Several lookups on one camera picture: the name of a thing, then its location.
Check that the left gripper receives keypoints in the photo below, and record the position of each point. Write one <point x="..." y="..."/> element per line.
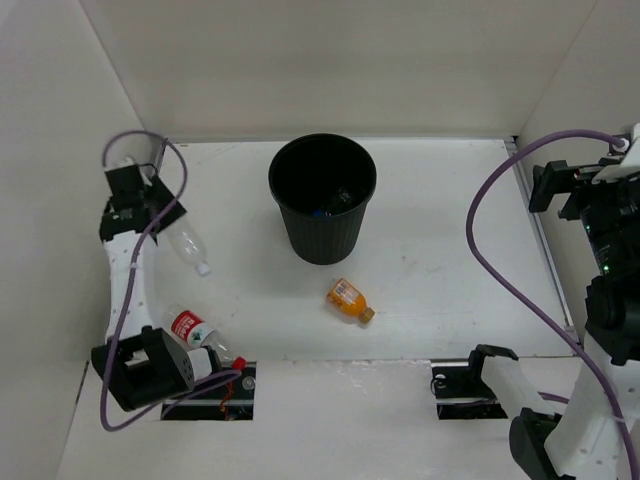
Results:
<point x="163" y="209"/>

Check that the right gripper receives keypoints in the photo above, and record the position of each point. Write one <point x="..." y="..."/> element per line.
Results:
<point x="559" y="177"/>

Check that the clear bottle white cap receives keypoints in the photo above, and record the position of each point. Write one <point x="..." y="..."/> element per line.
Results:
<point x="188" y="246"/>

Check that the clear bottle blue label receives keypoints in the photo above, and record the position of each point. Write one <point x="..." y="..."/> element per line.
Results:
<point x="340" y="201"/>

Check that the orange juice bottle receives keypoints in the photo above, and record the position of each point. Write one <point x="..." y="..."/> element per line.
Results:
<point x="350" y="301"/>

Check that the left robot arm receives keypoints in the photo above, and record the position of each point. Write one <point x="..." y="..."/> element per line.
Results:
<point x="148" y="355"/>

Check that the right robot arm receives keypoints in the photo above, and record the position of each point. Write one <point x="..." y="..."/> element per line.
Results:
<point x="593" y="434"/>

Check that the black plastic waste bin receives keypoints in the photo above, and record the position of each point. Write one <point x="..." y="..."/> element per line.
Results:
<point x="302" y="174"/>

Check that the clear bottle red label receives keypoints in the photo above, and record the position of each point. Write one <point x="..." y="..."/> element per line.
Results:
<point x="195" y="332"/>

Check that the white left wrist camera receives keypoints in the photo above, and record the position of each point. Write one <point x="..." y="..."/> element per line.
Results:
<point x="127" y="161"/>

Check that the left aluminium rail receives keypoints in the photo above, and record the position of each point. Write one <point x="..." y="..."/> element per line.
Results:
<point x="158" y="147"/>

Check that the aluminium rail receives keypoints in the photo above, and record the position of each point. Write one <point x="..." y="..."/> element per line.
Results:
<point x="567" y="321"/>
<point x="158" y="147"/>

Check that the right aluminium rail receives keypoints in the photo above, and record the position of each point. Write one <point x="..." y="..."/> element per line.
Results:
<point x="567" y="321"/>

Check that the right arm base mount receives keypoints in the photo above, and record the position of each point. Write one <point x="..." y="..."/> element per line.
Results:
<point x="458" y="396"/>

